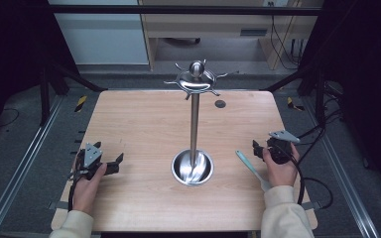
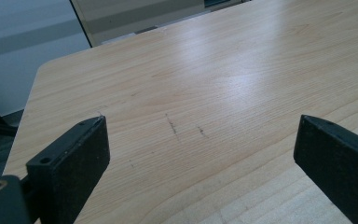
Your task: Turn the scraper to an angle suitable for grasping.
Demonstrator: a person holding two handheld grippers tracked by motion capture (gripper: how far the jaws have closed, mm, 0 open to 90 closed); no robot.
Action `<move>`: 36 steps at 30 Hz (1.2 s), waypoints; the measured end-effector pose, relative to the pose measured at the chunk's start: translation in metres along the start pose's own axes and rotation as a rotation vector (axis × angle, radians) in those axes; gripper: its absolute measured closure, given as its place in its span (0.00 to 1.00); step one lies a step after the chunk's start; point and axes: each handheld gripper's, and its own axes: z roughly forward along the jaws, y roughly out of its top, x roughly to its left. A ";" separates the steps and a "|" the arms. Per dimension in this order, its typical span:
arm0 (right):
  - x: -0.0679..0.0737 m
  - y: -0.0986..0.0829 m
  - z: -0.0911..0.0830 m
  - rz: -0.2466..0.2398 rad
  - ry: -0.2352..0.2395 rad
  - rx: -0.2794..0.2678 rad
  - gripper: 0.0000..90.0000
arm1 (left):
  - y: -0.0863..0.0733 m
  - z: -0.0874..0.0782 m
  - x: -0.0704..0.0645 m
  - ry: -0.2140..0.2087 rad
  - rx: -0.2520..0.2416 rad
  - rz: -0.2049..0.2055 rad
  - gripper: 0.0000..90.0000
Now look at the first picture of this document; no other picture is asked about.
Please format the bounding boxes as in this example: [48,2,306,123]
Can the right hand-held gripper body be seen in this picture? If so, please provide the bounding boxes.
[265,129,302,166]

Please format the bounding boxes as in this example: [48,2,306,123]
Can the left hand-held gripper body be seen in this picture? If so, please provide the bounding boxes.
[74,142,109,181]

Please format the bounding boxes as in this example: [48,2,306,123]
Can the teal-handled kitchen utensil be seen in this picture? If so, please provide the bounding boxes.
[234,150,273,193]

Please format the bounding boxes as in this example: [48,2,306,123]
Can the steel utensil rack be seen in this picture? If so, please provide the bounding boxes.
[163,59,229,187]

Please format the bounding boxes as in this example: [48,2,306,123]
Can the person's right hand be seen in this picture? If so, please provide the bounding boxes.
[262,143,301,188]

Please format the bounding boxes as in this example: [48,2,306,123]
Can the person's left hand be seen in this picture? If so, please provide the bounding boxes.
[71,162,108,216]

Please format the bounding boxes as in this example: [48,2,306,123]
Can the white cabinet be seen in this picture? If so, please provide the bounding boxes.
[47,0,151,66]

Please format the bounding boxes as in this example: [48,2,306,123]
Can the dark curtain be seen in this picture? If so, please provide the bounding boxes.
[0,0,80,147]
[297,0,381,192]

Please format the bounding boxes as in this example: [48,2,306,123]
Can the light wooden desk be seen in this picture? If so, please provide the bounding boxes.
[138,0,319,71]

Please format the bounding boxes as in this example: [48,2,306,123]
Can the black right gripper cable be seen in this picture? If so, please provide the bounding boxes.
[289,125,334,210]

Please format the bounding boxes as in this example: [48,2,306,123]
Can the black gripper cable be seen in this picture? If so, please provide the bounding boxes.
[289,125,334,210]
[66,170,82,212]

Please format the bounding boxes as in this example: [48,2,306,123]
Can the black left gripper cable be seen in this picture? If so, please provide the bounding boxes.
[66,170,82,212]

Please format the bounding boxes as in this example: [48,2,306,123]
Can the yellow-handled tool right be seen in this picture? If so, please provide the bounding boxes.
[286,96,306,112]

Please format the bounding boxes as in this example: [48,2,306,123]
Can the yellow-handled tool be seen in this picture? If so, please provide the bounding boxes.
[74,94,88,113]
[286,96,306,112]

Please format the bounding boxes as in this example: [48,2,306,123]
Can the yellow-handled tool left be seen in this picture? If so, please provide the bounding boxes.
[74,94,88,113]

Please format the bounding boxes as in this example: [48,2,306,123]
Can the grey table bracket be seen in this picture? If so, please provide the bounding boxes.
[301,200,323,211]
[48,200,69,211]

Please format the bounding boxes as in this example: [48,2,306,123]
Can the black metal frame stand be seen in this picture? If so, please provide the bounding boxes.
[261,62,327,128]
[39,59,108,127]

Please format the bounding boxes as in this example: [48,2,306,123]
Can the aluminium floor rail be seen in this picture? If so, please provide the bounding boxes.
[301,97,381,238]
[0,94,64,238]

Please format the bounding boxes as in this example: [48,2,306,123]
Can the black hanging cables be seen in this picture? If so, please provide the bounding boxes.
[269,1,305,71]

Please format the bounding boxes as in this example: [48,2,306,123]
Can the black horizontal frame bar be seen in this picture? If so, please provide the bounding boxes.
[46,4,325,17]

